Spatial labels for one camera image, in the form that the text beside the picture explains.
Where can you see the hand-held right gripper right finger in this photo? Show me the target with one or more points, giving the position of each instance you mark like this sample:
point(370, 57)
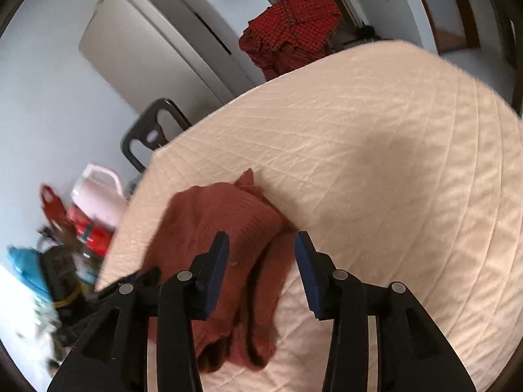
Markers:
point(308, 277)

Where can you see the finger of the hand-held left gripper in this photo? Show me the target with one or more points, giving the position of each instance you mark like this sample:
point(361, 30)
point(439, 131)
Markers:
point(143, 277)

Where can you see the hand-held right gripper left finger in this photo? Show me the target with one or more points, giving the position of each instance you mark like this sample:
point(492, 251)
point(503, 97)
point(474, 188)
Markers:
point(216, 277)

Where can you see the brown ribbed knit sweater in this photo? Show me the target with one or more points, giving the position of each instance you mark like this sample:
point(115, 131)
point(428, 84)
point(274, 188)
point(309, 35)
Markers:
point(204, 220)

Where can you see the blue plastic object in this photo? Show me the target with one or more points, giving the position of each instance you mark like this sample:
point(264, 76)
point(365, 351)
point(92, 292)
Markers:
point(24, 269)

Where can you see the red antler bottle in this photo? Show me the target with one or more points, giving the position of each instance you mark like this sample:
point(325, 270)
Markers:
point(96, 237)

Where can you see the white electric kettle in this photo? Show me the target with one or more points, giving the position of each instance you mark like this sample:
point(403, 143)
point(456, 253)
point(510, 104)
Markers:
point(98, 204)

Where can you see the cream quilted blanket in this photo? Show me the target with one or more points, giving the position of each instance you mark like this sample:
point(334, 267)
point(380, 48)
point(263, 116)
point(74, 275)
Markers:
point(367, 171)

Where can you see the black plastic chair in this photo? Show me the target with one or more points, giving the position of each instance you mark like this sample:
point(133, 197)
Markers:
point(163, 108)

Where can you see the grey refrigerator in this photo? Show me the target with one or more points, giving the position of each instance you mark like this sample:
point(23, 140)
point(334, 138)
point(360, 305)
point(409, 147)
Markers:
point(163, 41)

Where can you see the red checkered cloth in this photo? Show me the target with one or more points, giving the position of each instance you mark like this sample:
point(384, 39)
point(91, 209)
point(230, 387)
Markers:
point(294, 28)

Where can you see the brown wooden door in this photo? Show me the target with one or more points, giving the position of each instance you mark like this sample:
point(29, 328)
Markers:
point(457, 8)

